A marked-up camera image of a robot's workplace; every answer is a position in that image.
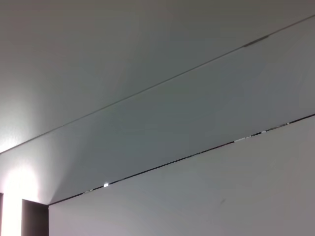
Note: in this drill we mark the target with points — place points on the dark vertical frame bar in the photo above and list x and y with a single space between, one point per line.
1 216

